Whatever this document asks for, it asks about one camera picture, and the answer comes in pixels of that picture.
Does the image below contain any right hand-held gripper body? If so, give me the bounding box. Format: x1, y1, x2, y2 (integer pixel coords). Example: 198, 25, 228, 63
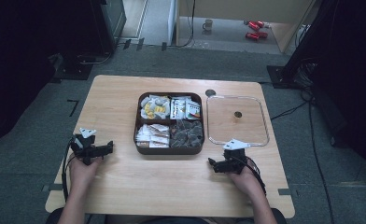
221, 138, 251, 175

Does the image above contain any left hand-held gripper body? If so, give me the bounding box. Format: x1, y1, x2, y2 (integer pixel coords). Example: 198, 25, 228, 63
70, 127, 102, 166

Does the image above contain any person's right hand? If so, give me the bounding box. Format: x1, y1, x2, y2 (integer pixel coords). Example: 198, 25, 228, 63
227, 158, 264, 198

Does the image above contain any person's left hand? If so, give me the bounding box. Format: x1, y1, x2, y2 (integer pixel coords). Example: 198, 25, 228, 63
68, 154, 104, 189

